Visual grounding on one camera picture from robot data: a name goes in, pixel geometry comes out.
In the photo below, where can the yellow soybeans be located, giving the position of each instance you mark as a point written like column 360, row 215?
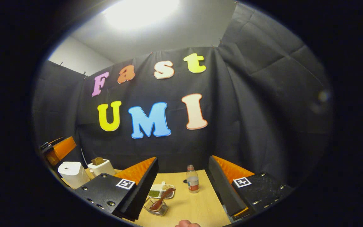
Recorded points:
column 168, row 187

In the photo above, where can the clear plastic water bottle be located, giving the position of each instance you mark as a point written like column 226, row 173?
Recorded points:
column 193, row 183

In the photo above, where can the brown wooden spoon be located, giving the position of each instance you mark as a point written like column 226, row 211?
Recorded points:
column 157, row 205

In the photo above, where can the white divided dish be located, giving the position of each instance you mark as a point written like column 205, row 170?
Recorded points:
column 161, row 190

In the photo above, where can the dark red beans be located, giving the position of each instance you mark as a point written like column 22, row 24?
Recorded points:
column 169, row 195

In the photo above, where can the white toaster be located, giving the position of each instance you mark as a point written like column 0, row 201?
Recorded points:
column 104, row 168

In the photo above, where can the white rice cooker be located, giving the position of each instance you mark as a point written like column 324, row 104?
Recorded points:
column 72, row 175

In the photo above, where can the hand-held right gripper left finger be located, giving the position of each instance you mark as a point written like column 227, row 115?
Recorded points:
column 139, row 192

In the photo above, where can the green mung beans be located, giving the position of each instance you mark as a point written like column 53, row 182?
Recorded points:
column 153, row 193

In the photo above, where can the brown toast slice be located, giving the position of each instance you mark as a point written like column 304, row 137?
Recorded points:
column 98, row 161

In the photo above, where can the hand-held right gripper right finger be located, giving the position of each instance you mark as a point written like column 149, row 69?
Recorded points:
column 224, row 189

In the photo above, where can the white rice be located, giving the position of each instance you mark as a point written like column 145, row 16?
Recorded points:
column 157, row 187

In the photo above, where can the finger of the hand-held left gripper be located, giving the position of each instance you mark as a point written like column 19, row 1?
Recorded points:
column 63, row 149

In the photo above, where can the large ceiling light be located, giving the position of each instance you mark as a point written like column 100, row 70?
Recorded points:
column 140, row 12

